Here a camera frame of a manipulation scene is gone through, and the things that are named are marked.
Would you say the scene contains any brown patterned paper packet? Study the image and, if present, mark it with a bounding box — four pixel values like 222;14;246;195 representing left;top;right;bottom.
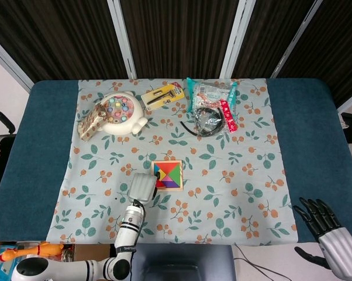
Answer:
77;102;107;142

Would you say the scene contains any red printed packaging strip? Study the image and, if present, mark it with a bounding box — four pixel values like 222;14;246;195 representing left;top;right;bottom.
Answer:
218;99;239;133

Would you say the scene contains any white fishing game toy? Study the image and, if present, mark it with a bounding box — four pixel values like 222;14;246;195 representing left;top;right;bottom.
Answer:
98;91;149;136

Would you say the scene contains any loose black headband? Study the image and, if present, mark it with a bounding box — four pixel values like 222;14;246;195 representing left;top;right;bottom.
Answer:
180;120;201;136

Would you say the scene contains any black floor cable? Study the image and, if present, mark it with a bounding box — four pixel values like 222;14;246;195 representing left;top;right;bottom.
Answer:
233;245;291;281

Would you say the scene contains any brown cardboard box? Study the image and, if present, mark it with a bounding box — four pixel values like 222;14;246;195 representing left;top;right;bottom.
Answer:
0;239;116;281

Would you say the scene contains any green triangle tangram piece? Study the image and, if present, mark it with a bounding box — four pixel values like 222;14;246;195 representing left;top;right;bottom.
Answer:
167;163;181;189

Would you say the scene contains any black office chair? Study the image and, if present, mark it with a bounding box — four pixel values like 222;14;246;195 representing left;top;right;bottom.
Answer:
0;108;18;206

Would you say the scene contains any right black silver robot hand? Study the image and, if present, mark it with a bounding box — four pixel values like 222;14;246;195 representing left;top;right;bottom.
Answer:
292;197;352;280

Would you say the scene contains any orange rubber chicken toy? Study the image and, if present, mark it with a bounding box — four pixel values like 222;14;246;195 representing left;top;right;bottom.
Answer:
0;241;64;262

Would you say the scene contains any dark room divider screen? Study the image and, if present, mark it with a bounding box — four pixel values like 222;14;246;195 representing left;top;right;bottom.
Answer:
0;0;352;109

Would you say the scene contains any orange triangle tangram piece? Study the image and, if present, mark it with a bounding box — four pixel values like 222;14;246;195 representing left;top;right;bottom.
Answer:
154;162;180;176

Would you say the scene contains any yellow blister pack with tool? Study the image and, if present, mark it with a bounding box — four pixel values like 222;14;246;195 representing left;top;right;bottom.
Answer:
140;83;185;112

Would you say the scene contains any floral print tablecloth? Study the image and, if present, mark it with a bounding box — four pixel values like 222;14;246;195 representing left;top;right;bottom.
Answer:
46;78;299;245

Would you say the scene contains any teal clear snack package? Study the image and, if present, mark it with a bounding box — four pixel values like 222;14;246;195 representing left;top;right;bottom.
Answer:
186;77;239;114

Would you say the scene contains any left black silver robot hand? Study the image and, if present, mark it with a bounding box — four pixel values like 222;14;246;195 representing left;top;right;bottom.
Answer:
127;170;163;205

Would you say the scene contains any wooden tangram tray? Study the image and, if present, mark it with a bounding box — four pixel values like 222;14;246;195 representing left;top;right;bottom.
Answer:
151;159;184;193

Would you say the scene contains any black cable in bag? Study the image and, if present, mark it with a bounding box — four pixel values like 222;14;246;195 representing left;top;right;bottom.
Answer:
192;107;227;137

